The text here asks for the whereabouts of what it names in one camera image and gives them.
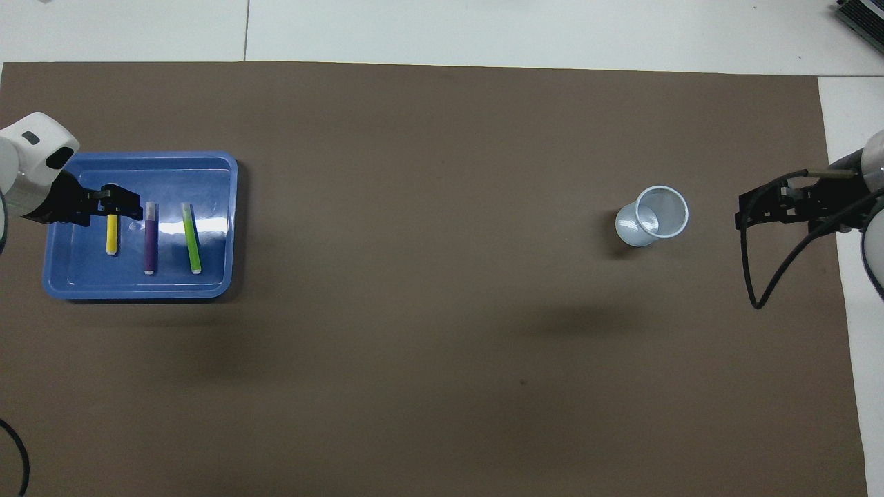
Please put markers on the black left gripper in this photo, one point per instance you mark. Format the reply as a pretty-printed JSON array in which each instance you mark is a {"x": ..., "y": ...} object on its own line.
[{"x": 65, "y": 203}]

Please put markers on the clear plastic cup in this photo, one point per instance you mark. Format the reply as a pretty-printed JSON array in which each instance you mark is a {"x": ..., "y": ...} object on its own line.
[{"x": 649, "y": 217}]

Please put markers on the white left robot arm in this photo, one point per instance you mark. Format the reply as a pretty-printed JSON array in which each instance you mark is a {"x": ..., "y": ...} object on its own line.
[{"x": 31, "y": 166}]

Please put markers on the purple pen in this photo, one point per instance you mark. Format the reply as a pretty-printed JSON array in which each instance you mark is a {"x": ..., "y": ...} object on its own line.
[{"x": 150, "y": 238}]

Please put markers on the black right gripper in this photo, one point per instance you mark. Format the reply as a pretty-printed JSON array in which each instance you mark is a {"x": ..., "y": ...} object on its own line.
[{"x": 839, "y": 197}]

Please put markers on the blue plastic tray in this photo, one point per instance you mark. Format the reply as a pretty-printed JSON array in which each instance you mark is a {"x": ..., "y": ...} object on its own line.
[{"x": 207, "y": 276}]

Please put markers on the yellow pen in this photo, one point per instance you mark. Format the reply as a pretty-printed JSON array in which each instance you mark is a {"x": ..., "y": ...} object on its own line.
[{"x": 112, "y": 235}]

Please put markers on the green pen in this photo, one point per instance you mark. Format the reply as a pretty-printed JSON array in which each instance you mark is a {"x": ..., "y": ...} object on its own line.
[{"x": 191, "y": 238}]

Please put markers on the brown table mat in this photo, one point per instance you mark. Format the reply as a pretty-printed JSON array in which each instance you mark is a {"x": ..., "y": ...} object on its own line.
[{"x": 428, "y": 276}]

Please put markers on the grey ribbed device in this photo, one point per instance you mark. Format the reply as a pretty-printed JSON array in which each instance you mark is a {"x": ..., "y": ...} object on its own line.
[{"x": 863, "y": 17}]

